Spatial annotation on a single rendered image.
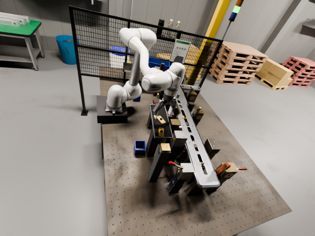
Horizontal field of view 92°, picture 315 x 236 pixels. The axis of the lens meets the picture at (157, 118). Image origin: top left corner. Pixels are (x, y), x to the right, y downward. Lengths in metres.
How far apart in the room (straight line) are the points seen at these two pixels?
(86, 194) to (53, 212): 0.33
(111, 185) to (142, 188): 0.25
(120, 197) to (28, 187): 1.26
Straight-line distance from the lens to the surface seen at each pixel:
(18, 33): 3.87
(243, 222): 1.65
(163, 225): 1.34
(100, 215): 2.04
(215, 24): 2.42
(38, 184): 2.31
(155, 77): 0.85
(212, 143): 1.44
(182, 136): 1.23
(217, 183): 1.27
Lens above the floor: 1.97
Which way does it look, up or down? 41 degrees down
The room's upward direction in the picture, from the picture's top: 17 degrees clockwise
